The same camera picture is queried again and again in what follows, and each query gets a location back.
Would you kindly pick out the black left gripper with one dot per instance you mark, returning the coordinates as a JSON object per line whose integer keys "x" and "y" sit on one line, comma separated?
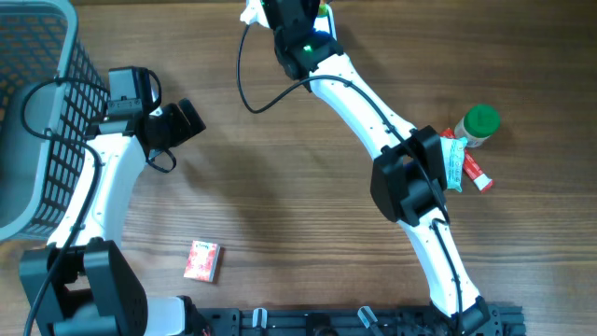
{"x": 183, "y": 132}

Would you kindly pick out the pink tissue pack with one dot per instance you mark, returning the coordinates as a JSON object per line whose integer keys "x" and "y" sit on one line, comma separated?
{"x": 202, "y": 261}

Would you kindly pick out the green snack packet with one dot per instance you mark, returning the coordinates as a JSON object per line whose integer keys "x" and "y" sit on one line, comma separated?
{"x": 322, "y": 9}

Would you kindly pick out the teal packet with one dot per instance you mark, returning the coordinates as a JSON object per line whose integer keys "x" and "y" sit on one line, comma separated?
{"x": 453, "y": 152}

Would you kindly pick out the red stick packet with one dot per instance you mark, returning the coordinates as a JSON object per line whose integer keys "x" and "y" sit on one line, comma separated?
{"x": 471, "y": 167}

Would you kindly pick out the green lid jar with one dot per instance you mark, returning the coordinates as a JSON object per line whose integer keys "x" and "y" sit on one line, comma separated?
{"x": 478, "y": 125}

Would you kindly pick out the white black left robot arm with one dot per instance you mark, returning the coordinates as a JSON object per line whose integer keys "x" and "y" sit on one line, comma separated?
{"x": 81, "y": 284}

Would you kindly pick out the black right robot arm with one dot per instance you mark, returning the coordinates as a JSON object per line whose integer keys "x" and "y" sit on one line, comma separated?
{"x": 408, "y": 176}

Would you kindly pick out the grey plastic mesh basket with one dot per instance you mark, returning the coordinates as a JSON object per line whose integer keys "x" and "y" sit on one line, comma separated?
{"x": 50, "y": 91}

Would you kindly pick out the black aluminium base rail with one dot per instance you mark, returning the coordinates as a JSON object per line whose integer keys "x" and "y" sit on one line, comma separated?
{"x": 407, "y": 321}

